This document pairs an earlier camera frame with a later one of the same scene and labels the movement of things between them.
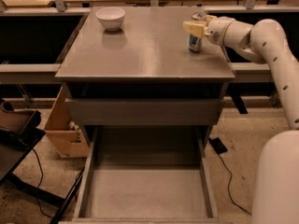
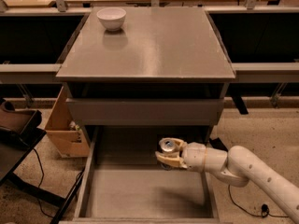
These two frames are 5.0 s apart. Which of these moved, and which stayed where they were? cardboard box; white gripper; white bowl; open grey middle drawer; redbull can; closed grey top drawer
Moved: white gripper; redbull can
Stayed: open grey middle drawer; closed grey top drawer; white bowl; cardboard box
